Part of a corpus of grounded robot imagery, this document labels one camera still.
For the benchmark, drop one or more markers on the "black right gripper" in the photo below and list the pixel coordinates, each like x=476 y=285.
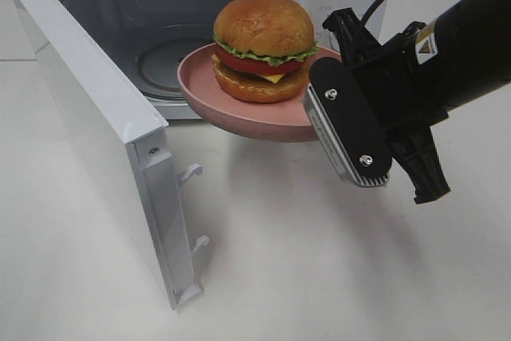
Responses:
x=394 y=92

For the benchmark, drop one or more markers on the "pink round plate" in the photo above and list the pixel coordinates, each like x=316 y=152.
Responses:
x=285 y=121

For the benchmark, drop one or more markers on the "toy burger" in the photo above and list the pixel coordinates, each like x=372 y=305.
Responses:
x=261 y=49

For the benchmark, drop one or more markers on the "white microwave door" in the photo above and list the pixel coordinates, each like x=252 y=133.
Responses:
x=122 y=142

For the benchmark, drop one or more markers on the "glass microwave turntable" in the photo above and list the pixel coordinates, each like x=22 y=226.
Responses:
x=158 y=67

